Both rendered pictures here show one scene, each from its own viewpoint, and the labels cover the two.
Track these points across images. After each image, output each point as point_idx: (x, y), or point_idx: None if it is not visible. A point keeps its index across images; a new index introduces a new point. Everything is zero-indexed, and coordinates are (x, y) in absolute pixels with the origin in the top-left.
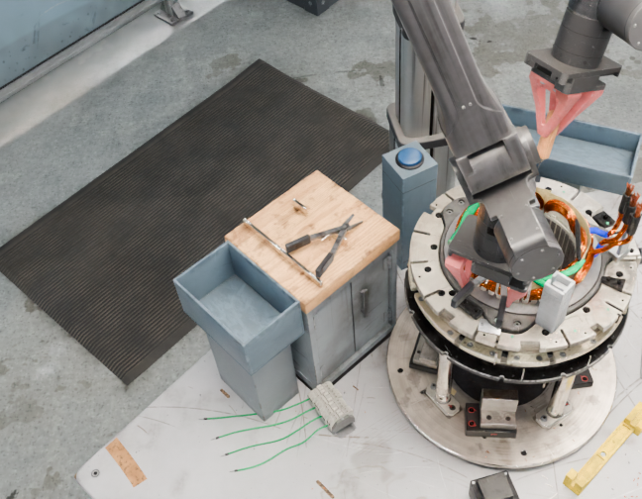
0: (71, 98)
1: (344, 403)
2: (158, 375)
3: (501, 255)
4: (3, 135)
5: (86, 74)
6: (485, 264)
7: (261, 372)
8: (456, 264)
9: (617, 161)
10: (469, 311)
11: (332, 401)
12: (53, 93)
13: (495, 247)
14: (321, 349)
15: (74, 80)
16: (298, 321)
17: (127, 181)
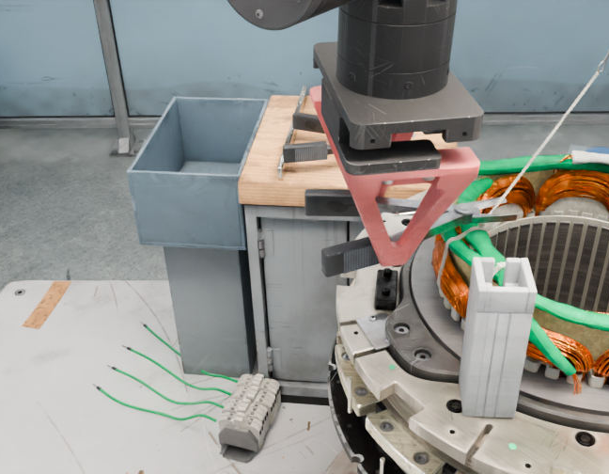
0: (488, 158)
1: (259, 415)
2: None
3: (351, 63)
4: None
5: (519, 150)
6: (329, 84)
7: (181, 276)
8: (320, 96)
9: None
10: (376, 288)
11: (249, 400)
12: (477, 148)
13: (342, 28)
14: (277, 313)
15: (505, 148)
16: (234, 215)
17: None
